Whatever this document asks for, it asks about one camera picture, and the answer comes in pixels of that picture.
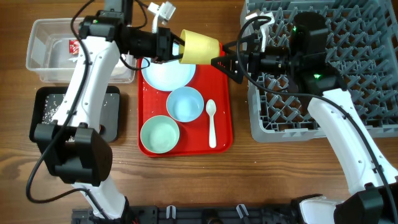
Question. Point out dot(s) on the yellow plastic cup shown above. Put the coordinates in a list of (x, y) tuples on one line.
[(198, 49)]

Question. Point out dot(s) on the crumpled white tissue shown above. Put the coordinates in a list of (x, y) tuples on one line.
[(120, 70)]

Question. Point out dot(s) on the red serving tray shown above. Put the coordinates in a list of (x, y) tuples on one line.
[(213, 85)]

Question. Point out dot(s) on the light blue bowl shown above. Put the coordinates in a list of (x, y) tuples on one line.
[(185, 104)]

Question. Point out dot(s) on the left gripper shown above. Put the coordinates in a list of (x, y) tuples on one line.
[(164, 46)]

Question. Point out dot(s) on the red snack wrapper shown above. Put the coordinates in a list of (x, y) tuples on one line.
[(74, 47)]

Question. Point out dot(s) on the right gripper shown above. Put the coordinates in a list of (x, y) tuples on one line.
[(238, 73)]

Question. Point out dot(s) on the green bowl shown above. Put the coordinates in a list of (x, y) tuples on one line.
[(159, 134)]

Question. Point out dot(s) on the pile of rice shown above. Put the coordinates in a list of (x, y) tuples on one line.
[(53, 101)]

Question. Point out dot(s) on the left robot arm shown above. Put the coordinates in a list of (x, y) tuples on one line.
[(71, 145)]

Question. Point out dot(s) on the black food waste tray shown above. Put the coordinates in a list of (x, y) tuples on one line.
[(44, 91)]

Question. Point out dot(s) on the grey dishwasher rack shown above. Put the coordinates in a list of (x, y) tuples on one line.
[(361, 44)]

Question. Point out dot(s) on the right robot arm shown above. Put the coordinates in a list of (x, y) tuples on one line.
[(371, 179)]

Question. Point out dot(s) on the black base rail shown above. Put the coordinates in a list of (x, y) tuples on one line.
[(279, 213)]

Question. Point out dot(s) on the clear plastic waste bin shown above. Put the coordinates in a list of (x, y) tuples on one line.
[(48, 49)]

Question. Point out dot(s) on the white plastic spoon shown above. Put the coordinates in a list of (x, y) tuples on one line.
[(211, 110)]

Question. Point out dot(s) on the large light blue plate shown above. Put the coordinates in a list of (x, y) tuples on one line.
[(167, 76)]

